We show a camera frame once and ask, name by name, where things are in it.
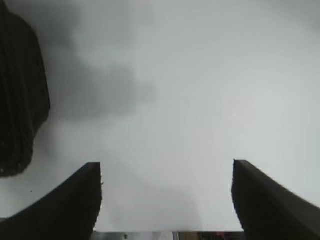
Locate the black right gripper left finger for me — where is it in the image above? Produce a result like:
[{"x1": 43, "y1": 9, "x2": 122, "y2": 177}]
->
[{"x1": 0, "y1": 161, "x2": 103, "y2": 240}]

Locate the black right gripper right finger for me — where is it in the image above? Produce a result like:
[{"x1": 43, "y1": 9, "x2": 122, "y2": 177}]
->
[{"x1": 231, "y1": 158, "x2": 320, "y2": 240}]

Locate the dark brown wicker basket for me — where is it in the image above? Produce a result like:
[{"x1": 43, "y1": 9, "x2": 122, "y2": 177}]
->
[{"x1": 0, "y1": 0, "x2": 52, "y2": 179}]

